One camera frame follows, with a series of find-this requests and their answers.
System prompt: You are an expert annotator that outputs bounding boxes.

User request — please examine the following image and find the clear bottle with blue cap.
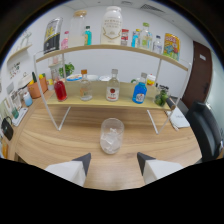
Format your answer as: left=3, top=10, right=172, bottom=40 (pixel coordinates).
left=152, top=34, right=163, bottom=55

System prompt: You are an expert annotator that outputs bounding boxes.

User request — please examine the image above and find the clear glass with ice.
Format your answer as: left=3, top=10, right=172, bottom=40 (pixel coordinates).
left=99, top=117, right=125, bottom=155

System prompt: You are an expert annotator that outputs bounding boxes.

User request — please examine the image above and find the blue liquid bottle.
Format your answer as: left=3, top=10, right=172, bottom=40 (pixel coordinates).
left=131, top=72, right=148, bottom=105

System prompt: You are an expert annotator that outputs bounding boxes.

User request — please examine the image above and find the green potted plant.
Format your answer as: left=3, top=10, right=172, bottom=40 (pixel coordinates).
left=58, top=62, right=75, bottom=78

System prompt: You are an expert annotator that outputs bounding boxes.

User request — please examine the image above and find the dark cork-ended muddler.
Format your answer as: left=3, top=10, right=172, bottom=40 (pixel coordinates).
left=165, top=96, right=177, bottom=111

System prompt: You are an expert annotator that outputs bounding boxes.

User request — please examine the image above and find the blue and white cup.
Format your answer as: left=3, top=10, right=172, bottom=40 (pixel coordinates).
left=22, top=91, right=34, bottom=108

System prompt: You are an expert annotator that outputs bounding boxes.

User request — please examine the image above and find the yellow drink can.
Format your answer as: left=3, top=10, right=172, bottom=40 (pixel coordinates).
left=162, top=32, right=181, bottom=62

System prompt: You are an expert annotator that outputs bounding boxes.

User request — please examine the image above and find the white tray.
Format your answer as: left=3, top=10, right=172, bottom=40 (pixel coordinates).
left=11, top=107, right=29, bottom=127

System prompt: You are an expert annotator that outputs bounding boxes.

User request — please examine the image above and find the small pink liquid bottle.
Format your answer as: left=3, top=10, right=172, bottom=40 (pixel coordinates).
left=60, top=30, right=70, bottom=50

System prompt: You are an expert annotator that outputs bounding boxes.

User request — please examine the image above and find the white-framed wooden shelf rack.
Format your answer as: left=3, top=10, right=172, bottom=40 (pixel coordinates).
left=32, top=43, right=193, bottom=135

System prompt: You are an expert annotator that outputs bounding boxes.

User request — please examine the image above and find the clear bottle with orange cap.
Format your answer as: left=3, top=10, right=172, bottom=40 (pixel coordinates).
left=79, top=68, right=94, bottom=102

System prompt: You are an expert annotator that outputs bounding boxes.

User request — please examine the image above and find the small teal liquid bottle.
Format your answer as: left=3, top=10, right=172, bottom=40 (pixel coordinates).
left=83, top=25, right=93, bottom=46

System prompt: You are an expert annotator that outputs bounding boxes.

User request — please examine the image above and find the black office chair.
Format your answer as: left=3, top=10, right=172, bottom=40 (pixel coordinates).
left=185, top=100, right=224, bottom=163

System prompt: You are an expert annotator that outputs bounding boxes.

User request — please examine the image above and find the wooden wall shelf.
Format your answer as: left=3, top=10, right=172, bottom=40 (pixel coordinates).
left=6, top=43, right=34, bottom=63

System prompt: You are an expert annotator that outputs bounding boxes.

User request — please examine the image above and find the clear bottle with red label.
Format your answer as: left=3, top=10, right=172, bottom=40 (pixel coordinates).
left=105, top=68, right=121, bottom=102

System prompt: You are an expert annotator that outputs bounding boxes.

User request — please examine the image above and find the small red liquid bottle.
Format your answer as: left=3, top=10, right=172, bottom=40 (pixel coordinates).
left=53, top=77, right=68, bottom=102

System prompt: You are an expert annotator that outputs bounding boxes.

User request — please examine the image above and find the small red can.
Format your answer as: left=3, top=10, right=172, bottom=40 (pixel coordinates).
left=120, top=28, right=130, bottom=47

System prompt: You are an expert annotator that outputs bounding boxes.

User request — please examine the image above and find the white notebook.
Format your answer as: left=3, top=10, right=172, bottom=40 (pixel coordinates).
left=165, top=105, right=191, bottom=129

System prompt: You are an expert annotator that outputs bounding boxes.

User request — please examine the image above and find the black snack bag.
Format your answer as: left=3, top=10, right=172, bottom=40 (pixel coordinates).
left=43, top=17, right=64, bottom=55

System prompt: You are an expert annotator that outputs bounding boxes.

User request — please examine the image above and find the dark brown door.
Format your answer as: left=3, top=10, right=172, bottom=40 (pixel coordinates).
left=181, top=40, right=213, bottom=109

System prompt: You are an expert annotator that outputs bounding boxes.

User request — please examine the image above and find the green cup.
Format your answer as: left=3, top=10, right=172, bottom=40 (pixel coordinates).
left=11, top=108, right=20, bottom=120

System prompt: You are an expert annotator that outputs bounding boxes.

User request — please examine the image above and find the black kettle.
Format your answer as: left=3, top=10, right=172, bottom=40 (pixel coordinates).
left=0, top=115, right=15, bottom=141

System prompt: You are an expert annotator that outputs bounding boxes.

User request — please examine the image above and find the orange storage basket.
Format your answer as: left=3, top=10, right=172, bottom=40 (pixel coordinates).
left=27, top=76, right=49, bottom=100

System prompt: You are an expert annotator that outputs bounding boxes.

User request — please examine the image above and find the blue-rimmed bowl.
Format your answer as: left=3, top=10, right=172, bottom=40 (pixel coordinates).
left=65, top=73, right=83, bottom=83

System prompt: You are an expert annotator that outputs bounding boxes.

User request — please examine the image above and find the small light-blue liquid bottle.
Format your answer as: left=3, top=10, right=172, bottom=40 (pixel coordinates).
left=130, top=28, right=142, bottom=49

